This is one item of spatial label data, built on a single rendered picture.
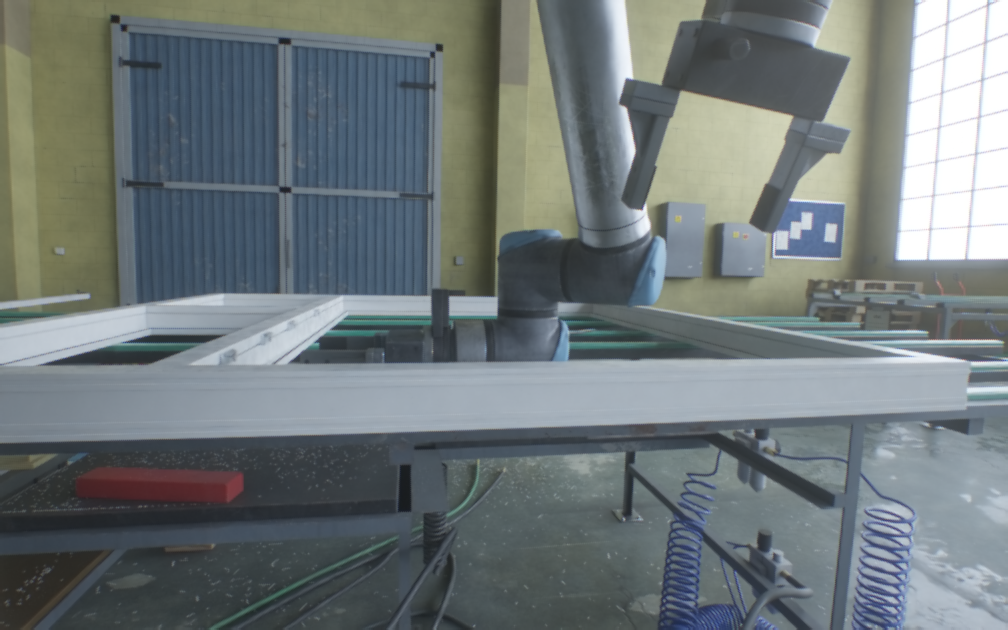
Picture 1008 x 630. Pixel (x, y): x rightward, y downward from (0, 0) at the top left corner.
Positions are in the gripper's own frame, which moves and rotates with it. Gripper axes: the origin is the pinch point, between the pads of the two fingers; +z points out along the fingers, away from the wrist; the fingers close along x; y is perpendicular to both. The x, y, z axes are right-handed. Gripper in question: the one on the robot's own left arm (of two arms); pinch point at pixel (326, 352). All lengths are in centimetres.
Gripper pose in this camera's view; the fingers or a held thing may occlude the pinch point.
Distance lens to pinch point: 74.4
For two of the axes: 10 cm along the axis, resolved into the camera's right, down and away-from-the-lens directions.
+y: -0.2, 10.0, 0.9
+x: -1.8, -0.9, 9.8
